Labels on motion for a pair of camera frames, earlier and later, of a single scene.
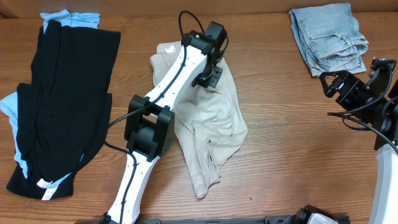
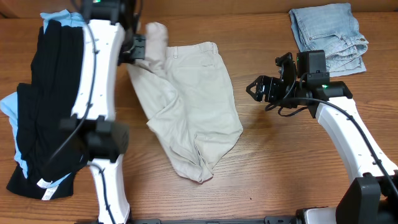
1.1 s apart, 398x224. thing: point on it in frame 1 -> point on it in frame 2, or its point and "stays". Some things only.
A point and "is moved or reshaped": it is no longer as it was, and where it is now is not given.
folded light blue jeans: [329, 38] stays
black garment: [63, 115] stays
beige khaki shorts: [209, 122] is moved or reshaped
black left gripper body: [209, 76] -> [133, 49]
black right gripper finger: [335, 73] -> [259, 80]
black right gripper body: [353, 95] -> [276, 91]
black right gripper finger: [325, 85] -> [252, 94]
